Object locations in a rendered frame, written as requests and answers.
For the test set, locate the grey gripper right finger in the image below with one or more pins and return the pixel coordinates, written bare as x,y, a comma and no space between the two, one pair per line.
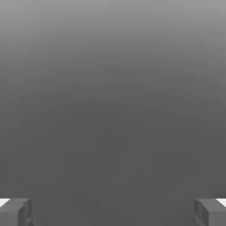
211,212

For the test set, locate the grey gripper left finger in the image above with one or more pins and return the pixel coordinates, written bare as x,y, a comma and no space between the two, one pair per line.
12,211

